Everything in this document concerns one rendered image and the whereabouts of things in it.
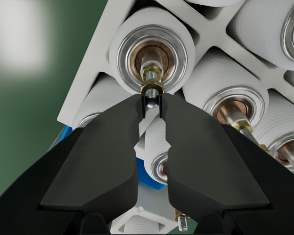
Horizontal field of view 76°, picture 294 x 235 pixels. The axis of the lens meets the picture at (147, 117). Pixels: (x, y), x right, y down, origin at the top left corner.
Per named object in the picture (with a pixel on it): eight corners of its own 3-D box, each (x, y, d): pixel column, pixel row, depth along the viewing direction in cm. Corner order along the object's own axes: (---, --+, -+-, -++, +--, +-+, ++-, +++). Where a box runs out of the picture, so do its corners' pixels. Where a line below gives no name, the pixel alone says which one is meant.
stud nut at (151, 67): (138, 74, 18) (137, 77, 17) (148, 59, 17) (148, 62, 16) (155, 85, 18) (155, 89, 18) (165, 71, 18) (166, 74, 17)
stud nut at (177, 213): (191, 211, 23) (192, 218, 22) (181, 217, 24) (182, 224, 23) (179, 205, 23) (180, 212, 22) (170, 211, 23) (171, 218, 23)
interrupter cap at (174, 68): (167, 7, 18) (168, 8, 17) (197, 75, 21) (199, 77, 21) (103, 48, 20) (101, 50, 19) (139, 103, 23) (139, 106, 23)
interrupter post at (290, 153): (281, 157, 28) (296, 176, 25) (281, 146, 27) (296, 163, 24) (299, 154, 27) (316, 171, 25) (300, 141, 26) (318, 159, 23)
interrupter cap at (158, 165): (199, 180, 31) (200, 183, 30) (154, 184, 32) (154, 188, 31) (198, 145, 27) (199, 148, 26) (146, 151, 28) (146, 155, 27)
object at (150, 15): (163, -7, 32) (173, -11, 17) (185, 44, 36) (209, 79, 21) (116, 24, 35) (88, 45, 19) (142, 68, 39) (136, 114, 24)
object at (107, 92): (153, 88, 41) (154, 141, 26) (120, 110, 45) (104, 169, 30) (124, 52, 37) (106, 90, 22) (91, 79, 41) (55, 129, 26)
